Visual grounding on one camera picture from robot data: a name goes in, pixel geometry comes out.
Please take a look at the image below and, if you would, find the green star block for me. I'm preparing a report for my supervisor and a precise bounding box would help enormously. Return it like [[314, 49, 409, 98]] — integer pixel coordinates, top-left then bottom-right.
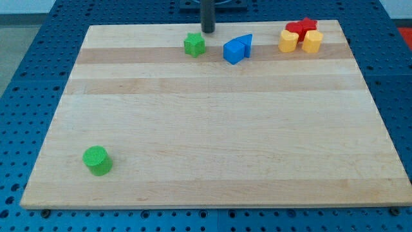
[[183, 32, 206, 57]]

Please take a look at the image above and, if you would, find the red star block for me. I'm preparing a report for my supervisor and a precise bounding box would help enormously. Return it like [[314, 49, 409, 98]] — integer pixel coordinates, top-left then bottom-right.
[[298, 17, 317, 42]]

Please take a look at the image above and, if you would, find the blue cube block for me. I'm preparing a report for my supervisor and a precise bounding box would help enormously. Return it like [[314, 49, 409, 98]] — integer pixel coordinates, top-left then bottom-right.
[[223, 40, 245, 64]]

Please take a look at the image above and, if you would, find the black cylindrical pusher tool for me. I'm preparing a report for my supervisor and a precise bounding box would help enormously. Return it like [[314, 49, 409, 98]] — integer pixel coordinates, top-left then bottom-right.
[[200, 0, 216, 34]]

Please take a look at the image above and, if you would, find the yellow heart block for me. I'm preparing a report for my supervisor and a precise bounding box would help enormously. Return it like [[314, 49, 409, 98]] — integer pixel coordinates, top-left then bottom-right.
[[278, 30, 299, 53]]

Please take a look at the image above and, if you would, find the green cylinder block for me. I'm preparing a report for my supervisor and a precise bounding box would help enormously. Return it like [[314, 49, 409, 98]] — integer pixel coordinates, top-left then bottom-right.
[[82, 146, 113, 176]]

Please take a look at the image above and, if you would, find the yellow hexagon block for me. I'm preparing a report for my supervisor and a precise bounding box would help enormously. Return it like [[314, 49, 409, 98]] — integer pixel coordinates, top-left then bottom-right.
[[302, 30, 324, 53]]

